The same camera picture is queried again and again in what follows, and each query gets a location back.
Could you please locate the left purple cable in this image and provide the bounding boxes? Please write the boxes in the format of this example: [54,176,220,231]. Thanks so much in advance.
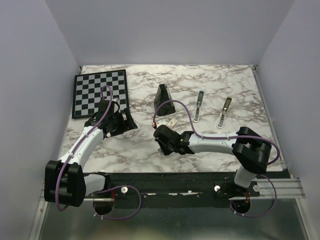
[55,85,142,221]

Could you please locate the purple cable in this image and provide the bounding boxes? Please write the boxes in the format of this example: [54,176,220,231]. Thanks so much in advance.
[152,99,281,218]
[55,85,142,221]

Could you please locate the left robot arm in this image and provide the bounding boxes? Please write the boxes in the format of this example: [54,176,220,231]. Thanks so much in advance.
[44,99,137,207]

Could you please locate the black white chessboard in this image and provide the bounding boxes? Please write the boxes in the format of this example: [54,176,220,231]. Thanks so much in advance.
[71,69,129,119]

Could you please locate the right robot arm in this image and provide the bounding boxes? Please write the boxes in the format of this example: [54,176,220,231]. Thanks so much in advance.
[153,125,272,196]

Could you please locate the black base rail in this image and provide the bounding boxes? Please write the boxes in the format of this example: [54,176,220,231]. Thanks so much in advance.
[85,172,260,209]

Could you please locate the small staple box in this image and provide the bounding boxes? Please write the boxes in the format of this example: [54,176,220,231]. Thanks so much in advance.
[168,118,177,128]

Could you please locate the black wedge stand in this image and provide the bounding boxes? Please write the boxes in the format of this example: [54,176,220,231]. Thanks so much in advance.
[154,83,176,117]

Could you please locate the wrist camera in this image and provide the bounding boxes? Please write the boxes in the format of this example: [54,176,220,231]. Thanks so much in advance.
[112,97,120,112]
[152,120,168,129]

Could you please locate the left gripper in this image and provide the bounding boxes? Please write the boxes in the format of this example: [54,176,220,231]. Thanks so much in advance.
[109,107,138,137]

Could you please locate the aluminium extrusion rail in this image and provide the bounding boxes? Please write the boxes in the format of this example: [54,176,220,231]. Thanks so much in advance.
[224,178,306,201]

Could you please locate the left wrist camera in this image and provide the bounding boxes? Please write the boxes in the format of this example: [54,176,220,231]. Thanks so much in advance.
[112,97,120,112]

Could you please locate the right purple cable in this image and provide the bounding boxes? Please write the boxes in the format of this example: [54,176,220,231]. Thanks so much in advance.
[152,99,281,218]

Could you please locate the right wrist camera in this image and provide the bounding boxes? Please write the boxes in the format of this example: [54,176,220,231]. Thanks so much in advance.
[152,120,168,129]

